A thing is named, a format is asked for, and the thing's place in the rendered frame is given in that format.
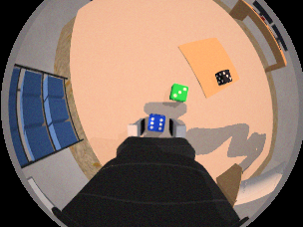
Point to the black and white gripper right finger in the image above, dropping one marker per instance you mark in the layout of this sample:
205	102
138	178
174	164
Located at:
176	129

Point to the blue die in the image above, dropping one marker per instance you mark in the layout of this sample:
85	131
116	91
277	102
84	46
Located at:
156	122

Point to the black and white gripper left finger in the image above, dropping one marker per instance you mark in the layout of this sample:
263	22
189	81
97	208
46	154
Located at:
137	128

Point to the orange flat square mat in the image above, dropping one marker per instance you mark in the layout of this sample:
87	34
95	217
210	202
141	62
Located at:
206	58

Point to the green die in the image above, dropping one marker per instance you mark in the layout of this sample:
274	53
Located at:
178	93

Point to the black die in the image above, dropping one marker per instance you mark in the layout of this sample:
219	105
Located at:
223	77

